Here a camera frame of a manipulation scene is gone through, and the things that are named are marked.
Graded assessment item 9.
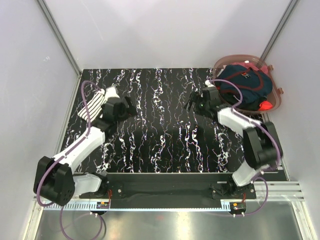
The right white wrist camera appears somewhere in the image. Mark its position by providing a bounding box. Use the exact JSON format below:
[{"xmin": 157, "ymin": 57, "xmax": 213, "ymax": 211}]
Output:
[{"xmin": 204, "ymin": 80, "xmax": 216, "ymax": 88}]

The left aluminium corner post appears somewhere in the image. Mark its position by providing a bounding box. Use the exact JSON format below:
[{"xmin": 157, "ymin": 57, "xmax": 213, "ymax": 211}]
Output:
[{"xmin": 35, "ymin": 0, "xmax": 82, "ymax": 77}]

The left small circuit board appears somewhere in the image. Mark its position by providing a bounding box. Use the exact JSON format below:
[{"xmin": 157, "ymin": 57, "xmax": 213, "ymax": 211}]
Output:
[{"xmin": 96, "ymin": 201, "xmax": 110, "ymax": 209}]

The brown translucent plastic basket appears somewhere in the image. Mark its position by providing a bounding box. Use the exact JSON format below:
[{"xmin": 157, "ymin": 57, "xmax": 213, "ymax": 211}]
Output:
[{"xmin": 213, "ymin": 54, "xmax": 283, "ymax": 115}]

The right small circuit board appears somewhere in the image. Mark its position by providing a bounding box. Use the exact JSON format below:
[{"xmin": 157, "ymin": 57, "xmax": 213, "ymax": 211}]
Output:
[{"xmin": 231, "ymin": 202, "xmax": 247, "ymax": 211}]

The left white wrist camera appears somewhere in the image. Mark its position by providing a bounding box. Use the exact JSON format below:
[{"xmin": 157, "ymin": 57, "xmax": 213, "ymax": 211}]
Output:
[{"xmin": 99, "ymin": 86, "xmax": 120, "ymax": 101}]

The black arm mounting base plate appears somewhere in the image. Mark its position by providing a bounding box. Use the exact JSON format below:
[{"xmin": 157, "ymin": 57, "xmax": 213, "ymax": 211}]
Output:
[{"xmin": 78, "ymin": 173, "xmax": 256, "ymax": 210}]

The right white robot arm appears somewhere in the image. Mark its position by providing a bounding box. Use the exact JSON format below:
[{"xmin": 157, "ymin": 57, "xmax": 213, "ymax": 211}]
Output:
[{"xmin": 184, "ymin": 86, "xmax": 283, "ymax": 199}]

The aluminium frame rail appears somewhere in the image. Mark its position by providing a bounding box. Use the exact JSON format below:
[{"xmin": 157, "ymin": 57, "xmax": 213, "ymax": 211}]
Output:
[{"xmin": 40, "ymin": 179, "xmax": 302, "ymax": 206}]

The orange red garment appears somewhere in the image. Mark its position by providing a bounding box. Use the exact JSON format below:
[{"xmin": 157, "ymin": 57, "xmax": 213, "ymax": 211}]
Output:
[{"xmin": 258, "ymin": 100, "xmax": 274, "ymax": 111}]

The black white striped tank top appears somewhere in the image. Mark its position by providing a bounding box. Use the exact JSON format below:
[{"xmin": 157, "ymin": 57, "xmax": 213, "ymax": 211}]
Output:
[{"xmin": 77, "ymin": 90, "xmax": 106, "ymax": 123}]

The small circuit board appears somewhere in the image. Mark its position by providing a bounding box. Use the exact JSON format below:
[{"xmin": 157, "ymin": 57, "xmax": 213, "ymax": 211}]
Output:
[
  {"xmin": 231, "ymin": 202, "xmax": 247, "ymax": 211},
  {"xmin": 96, "ymin": 201, "xmax": 110, "ymax": 209}
]

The pink garment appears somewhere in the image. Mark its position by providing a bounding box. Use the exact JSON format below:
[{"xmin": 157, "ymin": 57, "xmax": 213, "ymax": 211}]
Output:
[{"xmin": 231, "ymin": 60, "xmax": 269, "ymax": 75}]

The right aluminium corner post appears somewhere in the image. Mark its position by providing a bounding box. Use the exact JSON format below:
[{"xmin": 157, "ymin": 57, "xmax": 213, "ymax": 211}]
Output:
[{"xmin": 260, "ymin": 0, "xmax": 300, "ymax": 61}]

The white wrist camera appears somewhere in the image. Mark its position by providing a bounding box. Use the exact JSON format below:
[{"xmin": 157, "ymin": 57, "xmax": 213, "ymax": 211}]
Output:
[
  {"xmin": 204, "ymin": 80, "xmax": 216, "ymax": 88},
  {"xmin": 99, "ymin": 86, "xmax": 120, "ymax": 101}
]

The navy tank top red trim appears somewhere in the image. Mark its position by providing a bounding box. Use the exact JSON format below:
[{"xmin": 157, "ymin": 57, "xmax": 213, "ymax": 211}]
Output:
[{"xmin": 216, "ymin": 64, "xmax": 273, "ymax": 104}]

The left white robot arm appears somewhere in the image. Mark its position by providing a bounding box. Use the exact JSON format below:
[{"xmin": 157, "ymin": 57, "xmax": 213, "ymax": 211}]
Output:
[{"xmin": 33, "ymin": 94, "xmax": 137, "ymax": 207}]

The aluminium corner post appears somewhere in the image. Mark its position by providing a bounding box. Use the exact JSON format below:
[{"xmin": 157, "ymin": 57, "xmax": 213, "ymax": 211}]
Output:
[
  {"xmin": 35, "ymin": 0, "xmax": 82, "ymax": 77},
  {"xmin": 260, "ymin": 0, "xmax": 300, "ymax": 61}
]

